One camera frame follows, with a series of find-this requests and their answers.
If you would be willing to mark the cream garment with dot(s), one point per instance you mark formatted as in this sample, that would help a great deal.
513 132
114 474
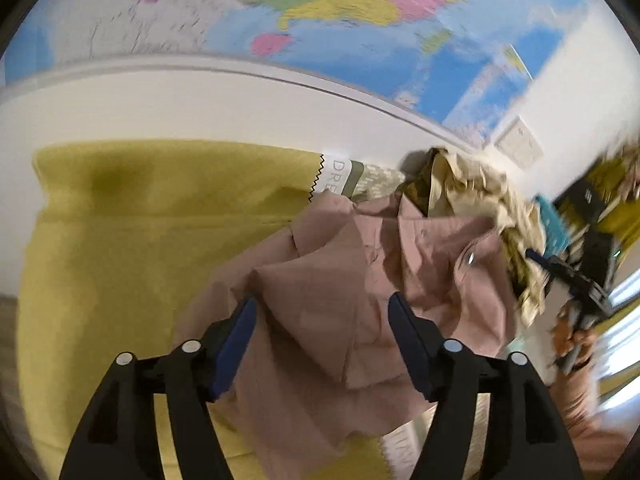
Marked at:
480 195

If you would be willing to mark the brown garment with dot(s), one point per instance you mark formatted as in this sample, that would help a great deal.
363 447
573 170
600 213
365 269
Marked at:
415 190

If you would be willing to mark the colourful wall map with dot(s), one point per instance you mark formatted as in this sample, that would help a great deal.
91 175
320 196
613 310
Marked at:
300 10

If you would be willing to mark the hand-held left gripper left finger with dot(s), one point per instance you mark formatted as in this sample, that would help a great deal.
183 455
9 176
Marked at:
235 345

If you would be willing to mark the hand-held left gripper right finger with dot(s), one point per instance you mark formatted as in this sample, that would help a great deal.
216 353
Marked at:
410 345

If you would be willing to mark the yellow blanket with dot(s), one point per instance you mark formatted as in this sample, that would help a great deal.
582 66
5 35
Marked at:
125 240

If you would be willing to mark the black handbag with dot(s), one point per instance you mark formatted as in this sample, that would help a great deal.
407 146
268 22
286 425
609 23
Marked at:
582 200

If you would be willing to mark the yellow hanging garment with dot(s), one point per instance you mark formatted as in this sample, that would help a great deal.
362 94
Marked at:
620 195

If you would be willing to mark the person's right forearm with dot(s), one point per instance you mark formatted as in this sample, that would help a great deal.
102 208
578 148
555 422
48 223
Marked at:
595 425

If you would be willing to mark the white wall switch plate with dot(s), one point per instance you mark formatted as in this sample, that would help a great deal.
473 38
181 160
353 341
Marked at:
520 141

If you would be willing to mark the pink shirt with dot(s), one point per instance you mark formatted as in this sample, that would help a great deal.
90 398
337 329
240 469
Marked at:
325 290

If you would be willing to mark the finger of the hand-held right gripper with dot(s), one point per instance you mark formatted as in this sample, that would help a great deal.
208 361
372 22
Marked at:
537 257

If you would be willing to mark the person's right hand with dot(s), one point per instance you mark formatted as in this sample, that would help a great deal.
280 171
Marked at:
572 340

